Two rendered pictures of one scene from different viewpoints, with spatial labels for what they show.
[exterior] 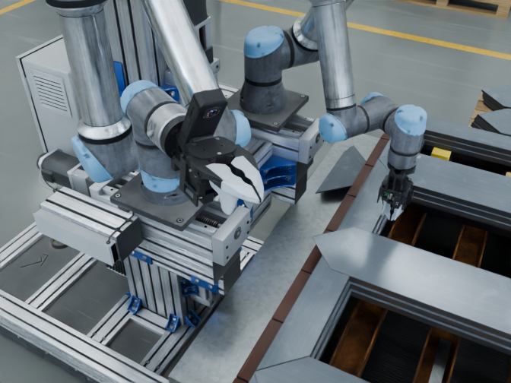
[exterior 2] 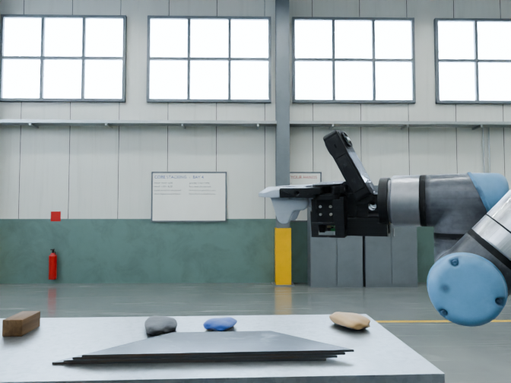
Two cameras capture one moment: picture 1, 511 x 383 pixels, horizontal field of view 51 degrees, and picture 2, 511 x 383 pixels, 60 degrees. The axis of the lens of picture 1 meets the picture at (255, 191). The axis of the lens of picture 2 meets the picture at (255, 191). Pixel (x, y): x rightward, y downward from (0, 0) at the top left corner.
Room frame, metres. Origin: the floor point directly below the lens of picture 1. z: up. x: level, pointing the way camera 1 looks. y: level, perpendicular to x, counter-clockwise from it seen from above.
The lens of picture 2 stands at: (1.18, -0.39, 1.42)
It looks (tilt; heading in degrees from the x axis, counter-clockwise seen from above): 3 degrees up; 150
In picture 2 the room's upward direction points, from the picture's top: straight up
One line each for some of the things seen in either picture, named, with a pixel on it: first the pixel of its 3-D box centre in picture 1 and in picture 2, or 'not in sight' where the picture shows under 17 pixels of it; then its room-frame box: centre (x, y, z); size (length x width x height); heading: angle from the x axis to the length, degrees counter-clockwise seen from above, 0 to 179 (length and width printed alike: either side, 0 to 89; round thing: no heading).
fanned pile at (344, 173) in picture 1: (350, 172); not in sight; (1.60, -0.35, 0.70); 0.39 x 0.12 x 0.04; 153
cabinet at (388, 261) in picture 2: not in sight; (387, 235); (-5.06, 6.25, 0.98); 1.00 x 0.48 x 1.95; 61
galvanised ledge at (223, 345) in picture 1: (305, 234); not in sight; (1.30, -0.17, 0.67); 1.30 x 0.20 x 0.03; 153
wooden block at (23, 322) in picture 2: not in sight; (21, 323); (-0.39, -0.31, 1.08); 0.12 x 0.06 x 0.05; 152
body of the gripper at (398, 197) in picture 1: (397, 182); not in sight; (1.13, -0.38, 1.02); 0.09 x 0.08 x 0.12; 153
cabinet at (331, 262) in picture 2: not in sight; (334, 235); (-5.57, 5.34, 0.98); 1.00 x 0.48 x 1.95; 61
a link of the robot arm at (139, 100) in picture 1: (152, 112); (463, 202); (0.79, 0.17, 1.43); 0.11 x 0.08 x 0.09; 35
